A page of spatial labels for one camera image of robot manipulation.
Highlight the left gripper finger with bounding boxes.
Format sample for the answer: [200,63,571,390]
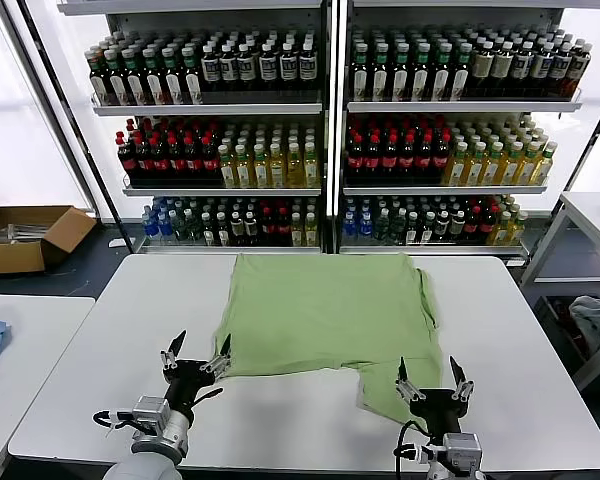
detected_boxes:
[200,333,233,376]
[160,329,188,370]

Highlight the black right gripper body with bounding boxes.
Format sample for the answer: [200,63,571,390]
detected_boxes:
[409,388,470,436]

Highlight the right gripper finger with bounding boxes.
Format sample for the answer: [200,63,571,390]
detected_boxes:
[449,355,476,402]
[395,356,427,402]

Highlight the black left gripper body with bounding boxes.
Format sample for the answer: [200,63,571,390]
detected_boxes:
[162,358,225,410]

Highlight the green t-shirt with red print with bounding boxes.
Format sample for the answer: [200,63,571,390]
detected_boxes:
[210,252,444,430]

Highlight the black storage crate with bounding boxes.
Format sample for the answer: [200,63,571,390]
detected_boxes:
[534,294,594,376]

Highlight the red cloth item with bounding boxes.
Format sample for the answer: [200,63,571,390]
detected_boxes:
[554,297,591,359]

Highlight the white side table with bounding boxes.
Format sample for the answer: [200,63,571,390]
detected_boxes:
[0,293,97,480]

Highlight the small red-label cola bottle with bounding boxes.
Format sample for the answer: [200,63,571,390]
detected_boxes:
[275,207,292,246]
[464,205,482,244]
[479,205,498,244]
[259,207,277,246]

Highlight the grey crumpled cloth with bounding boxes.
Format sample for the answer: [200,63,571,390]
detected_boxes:
[568,294,600,354]

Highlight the open cardboard box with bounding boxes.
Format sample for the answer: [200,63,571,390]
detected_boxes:
[0,204,99,276]

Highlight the red-cap cola bottle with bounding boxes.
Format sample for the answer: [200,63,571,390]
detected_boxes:
[183,135,203,184]
[348,132,366,182]
[399,132,417,182]
[416,131,434,182]
[432,131,452,182]
[166,135,186,184]
[115,130,139,184]
[200,134,220,184]
[148,135,170,184]
[132,135,154,184]
[365,132,383,182]
[382,132,401,182]

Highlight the metal parts in bags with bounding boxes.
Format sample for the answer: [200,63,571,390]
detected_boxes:
[0,223,49,246]

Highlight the white shelf unit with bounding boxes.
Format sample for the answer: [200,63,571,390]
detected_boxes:
[57,0,337,257]
[337,0,600,266]

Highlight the green-cap dark tea bottle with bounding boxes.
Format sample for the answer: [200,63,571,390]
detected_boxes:
[103,48,128,106]
[412,42,433,101]
[142,46,165,106]
[350,42,370,101]
[452,43,474,101]
[121,47,146,106]
[392,42,412,101]
[372,42,391,101]
[180,45,204,105]
[87,52,110,106]
[432,42,454,101]
[161,46,184,105]

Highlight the white-label dark drink bottle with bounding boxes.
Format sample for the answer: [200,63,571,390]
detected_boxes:
[258,42,279,93]
[237,42,258,94]
[298,40,317,93]
[529,43,555,99]
[219,43,239,94]
[200,43,220,94]
[548,44,575,99]
[510,42,535,99]
[279,41,299,93]

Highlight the beige-label dark drink bottle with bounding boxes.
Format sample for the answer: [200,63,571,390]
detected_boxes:
[471,40,496,99]
[490,41,515,99]

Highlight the red-brown tea bottle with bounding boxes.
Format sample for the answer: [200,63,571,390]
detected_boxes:
[565,44,592,99]

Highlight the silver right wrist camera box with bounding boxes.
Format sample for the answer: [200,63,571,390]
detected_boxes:
[443,432,482,464]

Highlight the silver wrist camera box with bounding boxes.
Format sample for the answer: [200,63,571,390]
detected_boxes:
[443,432,482,464]
[131,395,172,431]

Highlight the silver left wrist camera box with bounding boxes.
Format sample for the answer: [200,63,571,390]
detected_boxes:
[131,395,172,431]

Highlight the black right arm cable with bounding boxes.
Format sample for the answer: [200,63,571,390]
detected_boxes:
[392,420,431,474]

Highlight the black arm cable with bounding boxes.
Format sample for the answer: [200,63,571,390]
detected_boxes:
[392,420,431,474]
[91,408,136,437]

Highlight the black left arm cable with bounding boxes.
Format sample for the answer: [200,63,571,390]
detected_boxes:
[91,408,136,437]

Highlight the grey metal frame table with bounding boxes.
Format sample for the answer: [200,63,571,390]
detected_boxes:
[518,191,600,391]

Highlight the black window frame post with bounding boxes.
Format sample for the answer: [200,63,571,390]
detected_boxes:
[17,0,136,254]

